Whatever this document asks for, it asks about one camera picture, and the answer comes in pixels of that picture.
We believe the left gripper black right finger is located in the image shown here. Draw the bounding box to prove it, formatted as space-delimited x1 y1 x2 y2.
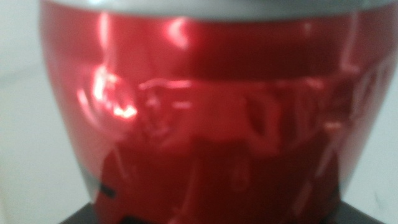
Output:
337 201 386 224

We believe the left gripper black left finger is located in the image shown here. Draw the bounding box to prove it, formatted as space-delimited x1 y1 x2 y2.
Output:
58 202 97 224

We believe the red soda can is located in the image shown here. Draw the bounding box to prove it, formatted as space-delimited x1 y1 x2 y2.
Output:
39 0 398 224

